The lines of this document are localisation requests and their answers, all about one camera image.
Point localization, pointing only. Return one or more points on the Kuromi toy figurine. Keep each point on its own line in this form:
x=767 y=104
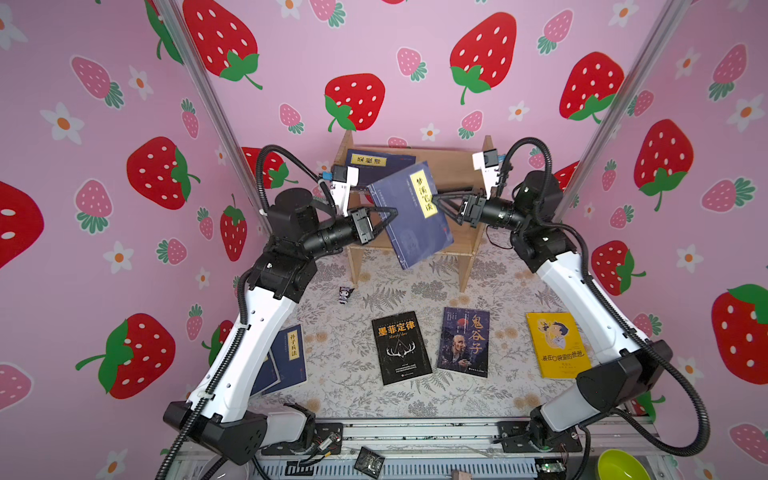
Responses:
x=345 y=294

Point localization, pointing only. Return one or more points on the aluminium corner post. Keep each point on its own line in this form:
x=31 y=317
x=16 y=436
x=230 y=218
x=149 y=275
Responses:
x=641 y=153
x=173 y=19

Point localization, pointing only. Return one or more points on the right aluminium corner post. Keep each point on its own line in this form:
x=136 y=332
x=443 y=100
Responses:
x=641 y=153

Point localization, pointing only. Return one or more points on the navy book behind left arm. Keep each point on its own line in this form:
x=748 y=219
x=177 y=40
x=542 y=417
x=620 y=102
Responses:
x=289 y=356

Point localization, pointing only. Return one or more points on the small black electronic module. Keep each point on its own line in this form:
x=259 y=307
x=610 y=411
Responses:
x=369 y=463

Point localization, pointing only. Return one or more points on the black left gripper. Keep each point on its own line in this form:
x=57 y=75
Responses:
x=364 y=234

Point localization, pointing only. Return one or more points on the lime green bowl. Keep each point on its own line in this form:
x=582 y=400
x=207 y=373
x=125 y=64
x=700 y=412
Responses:
x=616 y=464

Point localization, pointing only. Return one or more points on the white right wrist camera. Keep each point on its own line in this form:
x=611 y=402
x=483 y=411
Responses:
x=488 y=162

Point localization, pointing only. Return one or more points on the grey bowl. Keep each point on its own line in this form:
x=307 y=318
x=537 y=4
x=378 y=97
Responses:
x=213 y=470

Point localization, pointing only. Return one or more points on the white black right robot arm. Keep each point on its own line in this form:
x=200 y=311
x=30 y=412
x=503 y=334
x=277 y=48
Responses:
x=628 y=363

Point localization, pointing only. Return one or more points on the black antler cover book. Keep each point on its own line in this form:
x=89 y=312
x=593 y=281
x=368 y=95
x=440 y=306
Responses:
x=400 y=347

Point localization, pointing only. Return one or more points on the dark old man book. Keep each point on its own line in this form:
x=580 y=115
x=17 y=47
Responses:
x=464 y=341

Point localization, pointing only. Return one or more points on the navy book yellow label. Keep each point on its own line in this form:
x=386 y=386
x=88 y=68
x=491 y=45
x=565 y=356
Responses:
x=374 y=166

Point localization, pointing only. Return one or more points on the wooden two-tier shelf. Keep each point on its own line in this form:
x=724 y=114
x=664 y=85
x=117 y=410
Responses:
x=453 y=172

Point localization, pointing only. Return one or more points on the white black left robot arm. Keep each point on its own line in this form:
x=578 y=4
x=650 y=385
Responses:
x=216 y=416

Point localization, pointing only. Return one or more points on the yellow cartoon cover book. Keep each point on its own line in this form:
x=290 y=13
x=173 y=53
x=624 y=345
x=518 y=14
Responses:
x=559 y=349

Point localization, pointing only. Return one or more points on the left aluminium corner post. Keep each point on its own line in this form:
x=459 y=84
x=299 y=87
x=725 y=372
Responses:
x=173 y=19

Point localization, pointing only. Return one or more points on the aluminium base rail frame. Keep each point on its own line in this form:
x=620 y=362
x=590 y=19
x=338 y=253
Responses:
x=452 y=448

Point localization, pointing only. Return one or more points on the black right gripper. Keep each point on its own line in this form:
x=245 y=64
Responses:
x=471 y=211

